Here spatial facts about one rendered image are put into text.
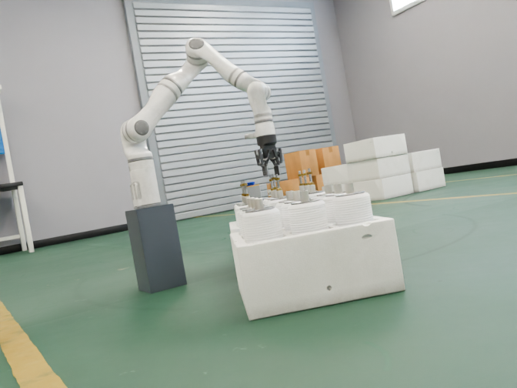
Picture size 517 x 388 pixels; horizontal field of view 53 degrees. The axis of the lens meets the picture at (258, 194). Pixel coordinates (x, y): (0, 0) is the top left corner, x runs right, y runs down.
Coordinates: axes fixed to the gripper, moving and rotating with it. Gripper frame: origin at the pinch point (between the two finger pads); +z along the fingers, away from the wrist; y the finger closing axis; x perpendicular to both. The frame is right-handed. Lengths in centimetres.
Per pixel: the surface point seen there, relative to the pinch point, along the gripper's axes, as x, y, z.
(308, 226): -49, -50, 16
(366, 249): -60, -43, 24
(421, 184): 68, 298, 24
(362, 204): -59, -40, 13
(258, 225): -40, -59, 14
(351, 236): -58, -46, 20
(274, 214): -43, -55, 12
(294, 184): 217, 310, 7
